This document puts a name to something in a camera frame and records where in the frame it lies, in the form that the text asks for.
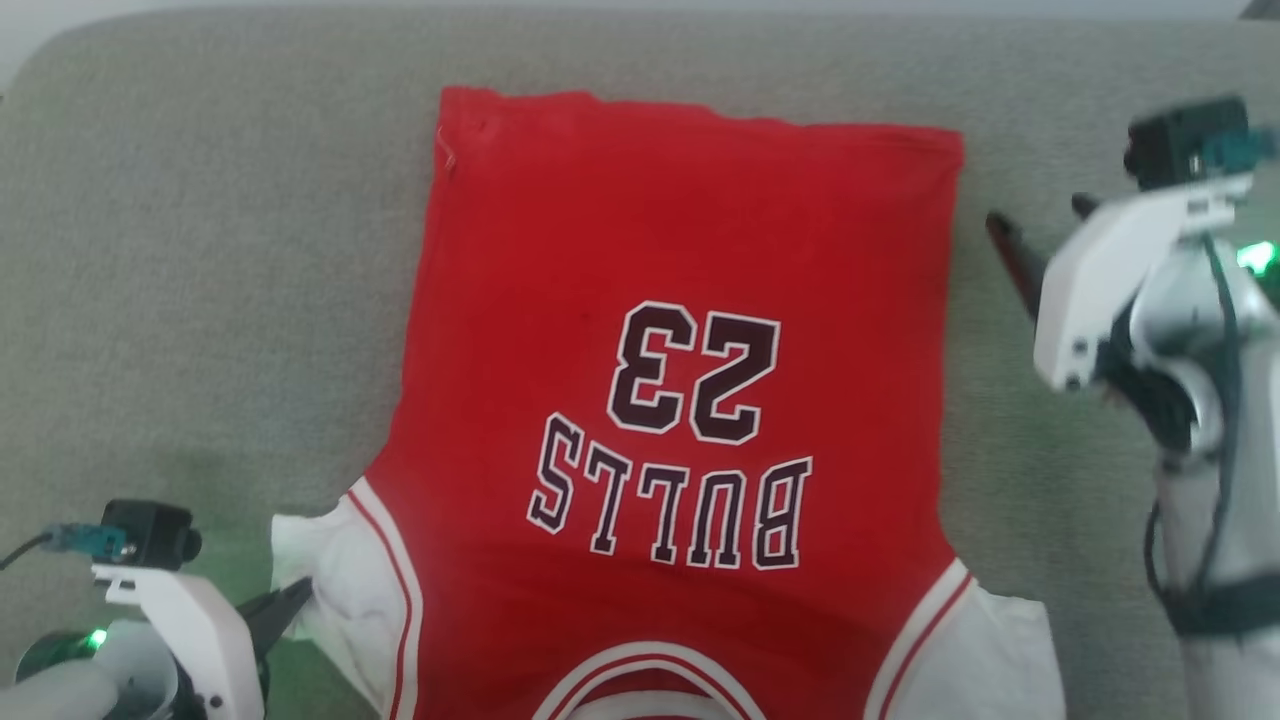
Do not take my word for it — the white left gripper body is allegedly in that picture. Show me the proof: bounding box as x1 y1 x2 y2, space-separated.
92 565 267 720

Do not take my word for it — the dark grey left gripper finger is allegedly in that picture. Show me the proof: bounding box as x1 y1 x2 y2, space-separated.
240 577 316 662

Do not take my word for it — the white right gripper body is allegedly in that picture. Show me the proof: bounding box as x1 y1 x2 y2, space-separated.
1033 175 1256 394

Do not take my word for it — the red Bulls basketball jersey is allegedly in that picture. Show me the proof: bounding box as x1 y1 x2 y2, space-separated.
270 85 1067 720

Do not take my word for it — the teal left camera connector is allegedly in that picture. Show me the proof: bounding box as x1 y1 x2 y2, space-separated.
40 522 132 562

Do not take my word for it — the teal camera connector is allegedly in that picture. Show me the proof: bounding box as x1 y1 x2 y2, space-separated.
40 522 132 562
1200 128 1280 173

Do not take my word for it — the teal right camera connector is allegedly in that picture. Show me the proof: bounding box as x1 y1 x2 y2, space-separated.
1200 128 1280 173

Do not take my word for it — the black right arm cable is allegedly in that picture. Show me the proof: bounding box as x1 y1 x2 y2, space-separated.
1143 235 1247 633

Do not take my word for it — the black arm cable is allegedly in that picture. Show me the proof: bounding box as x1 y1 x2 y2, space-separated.
0 533 51 573
1143 235 1247 633

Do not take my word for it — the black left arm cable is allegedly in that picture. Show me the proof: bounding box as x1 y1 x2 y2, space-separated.
0 533 51 573

